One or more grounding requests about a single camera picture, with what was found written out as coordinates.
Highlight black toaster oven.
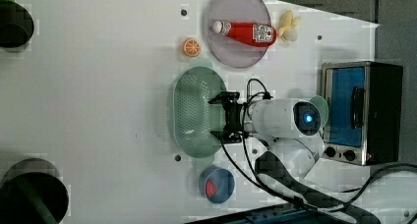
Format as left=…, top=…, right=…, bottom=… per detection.
left=321, top=61, right=403, bottom=166

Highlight black cables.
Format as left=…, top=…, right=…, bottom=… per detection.
left=219, top=78, right=417, bottom=218

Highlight red toy strawberry in bowl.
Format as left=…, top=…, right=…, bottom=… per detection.
left=206, top=180, right=216, bottom=198

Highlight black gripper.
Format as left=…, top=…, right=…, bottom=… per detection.
left=208, top=91, right=249, bottom=143

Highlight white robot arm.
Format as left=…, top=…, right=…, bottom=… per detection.
left=209, top=91, right=381, bottom=224

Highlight peeled toy banana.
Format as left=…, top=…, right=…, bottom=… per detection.
left=277, top=10, right=301, bottom=42

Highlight black cylindrical cup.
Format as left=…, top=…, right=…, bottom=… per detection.
left=0, top=0, right=34, bottom=48

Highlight green plastic strainer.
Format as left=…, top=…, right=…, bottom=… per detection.
left=171, top=58, right=226, bottom=159

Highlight grey round plate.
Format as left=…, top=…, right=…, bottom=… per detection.
left=204, top=0, right=275, bottom=68

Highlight blue bowl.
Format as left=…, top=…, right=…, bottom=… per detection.
left=199, top=165, right=235, bottom=204

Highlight toy orange slice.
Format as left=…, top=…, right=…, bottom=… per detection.
left=182, top=38, right=201, bottom=57

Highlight red ketchup bottle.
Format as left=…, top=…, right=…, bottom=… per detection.
left=211, top=21, right=277, bottom=47

